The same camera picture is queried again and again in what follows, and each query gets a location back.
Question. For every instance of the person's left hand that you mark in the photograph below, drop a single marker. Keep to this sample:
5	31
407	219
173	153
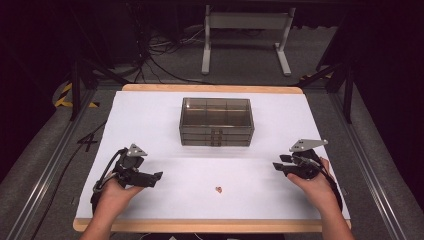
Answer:
115	198

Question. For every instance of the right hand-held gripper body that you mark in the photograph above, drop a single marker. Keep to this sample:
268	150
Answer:
305	166

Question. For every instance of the yellow black hazard tape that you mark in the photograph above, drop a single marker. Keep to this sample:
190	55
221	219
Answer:
63	96

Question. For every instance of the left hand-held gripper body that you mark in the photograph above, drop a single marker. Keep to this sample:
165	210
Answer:
128	163

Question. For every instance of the smoky acrylic drawer cabinet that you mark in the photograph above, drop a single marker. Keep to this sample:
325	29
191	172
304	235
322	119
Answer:
216	115

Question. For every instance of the wooden table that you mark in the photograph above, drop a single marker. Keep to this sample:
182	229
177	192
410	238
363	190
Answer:
200	225

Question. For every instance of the person's right hand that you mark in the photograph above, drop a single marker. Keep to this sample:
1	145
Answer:
316	191

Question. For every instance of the black metal stand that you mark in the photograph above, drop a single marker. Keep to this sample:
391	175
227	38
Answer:
348	93
76	90

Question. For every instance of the aluminium floor rail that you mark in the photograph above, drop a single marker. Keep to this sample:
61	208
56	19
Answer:
50	166
370	173

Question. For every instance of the white table cover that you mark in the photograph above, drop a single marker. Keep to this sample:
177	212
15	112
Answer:
186	166

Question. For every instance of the smoky acrylic drawer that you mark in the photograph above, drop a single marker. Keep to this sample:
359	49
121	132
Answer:
200	143
200	137
200	130

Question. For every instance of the white metal stand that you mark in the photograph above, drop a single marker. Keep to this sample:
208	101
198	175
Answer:
246	20

